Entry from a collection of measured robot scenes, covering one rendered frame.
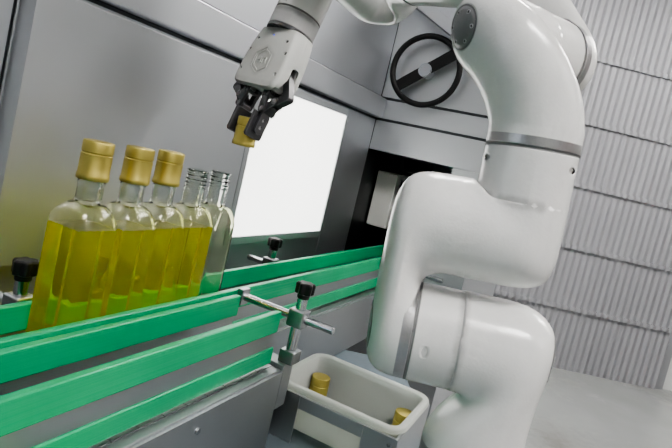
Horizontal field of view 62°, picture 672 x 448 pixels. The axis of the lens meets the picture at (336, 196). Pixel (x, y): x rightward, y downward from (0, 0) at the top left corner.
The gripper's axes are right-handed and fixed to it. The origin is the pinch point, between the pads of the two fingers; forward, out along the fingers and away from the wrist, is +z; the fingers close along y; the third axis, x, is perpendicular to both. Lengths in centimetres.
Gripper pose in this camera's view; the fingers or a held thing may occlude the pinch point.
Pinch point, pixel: (248, 123)
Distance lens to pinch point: 87.5
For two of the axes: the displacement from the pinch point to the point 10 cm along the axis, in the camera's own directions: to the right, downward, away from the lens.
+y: 7.1, 2.7, -6.5
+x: 5.7, 3.2, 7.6
